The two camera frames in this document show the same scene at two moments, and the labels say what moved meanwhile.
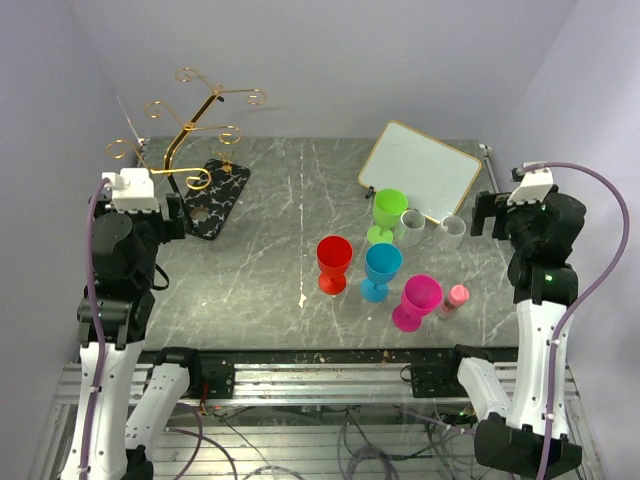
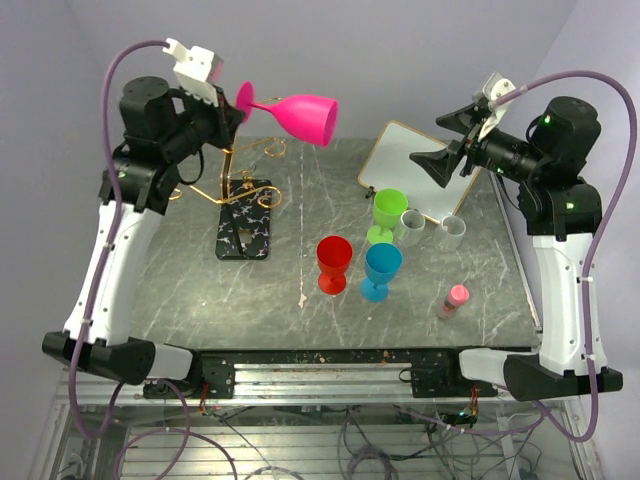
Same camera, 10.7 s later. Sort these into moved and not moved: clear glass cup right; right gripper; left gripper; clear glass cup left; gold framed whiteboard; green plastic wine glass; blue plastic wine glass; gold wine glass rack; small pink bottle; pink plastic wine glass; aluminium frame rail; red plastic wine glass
Moved: pink plastic wine glass; gold wine glass rack; right gripper; left gripper
Not moved: green plastic wine glass; gold framed whiteboard; clear glass cup right; red plastic wine glass; aluminium frame rail; clear glass cup left; small pink bottle; blue plastic wine glass
